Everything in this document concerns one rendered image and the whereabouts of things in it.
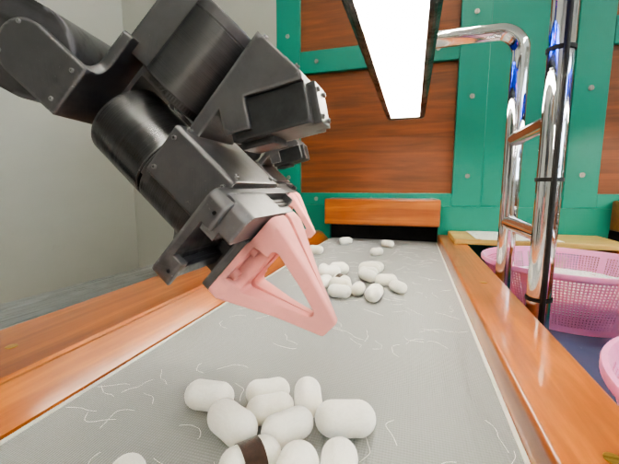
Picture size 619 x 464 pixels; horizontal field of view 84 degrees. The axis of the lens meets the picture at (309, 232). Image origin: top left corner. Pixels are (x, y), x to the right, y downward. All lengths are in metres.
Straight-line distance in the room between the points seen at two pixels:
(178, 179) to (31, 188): 2.27
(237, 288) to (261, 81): 0.12
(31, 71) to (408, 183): 0.86
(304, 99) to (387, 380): 0.22
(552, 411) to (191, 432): 0.22
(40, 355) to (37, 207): 2.17
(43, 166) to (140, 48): 2.26
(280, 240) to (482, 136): 0.84
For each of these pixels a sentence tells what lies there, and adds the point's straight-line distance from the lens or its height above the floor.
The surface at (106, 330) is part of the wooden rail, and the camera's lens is 0.37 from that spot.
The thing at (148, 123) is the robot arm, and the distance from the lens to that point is 0.25.
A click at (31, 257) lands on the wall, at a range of 2.49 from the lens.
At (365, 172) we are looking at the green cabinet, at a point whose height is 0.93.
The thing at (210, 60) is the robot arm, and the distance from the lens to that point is 0.24.
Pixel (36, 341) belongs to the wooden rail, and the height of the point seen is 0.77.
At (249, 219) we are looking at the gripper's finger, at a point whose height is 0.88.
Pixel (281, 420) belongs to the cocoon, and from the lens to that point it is 0.23.
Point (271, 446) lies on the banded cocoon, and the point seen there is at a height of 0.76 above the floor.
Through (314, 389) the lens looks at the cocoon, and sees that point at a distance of 0.25.
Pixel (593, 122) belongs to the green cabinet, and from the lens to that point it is 1.06.
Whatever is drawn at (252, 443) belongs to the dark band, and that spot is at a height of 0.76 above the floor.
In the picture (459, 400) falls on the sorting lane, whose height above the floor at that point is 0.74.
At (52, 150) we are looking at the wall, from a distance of 2.55.
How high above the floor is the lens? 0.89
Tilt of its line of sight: 8 degrees down
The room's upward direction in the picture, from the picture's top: straight up
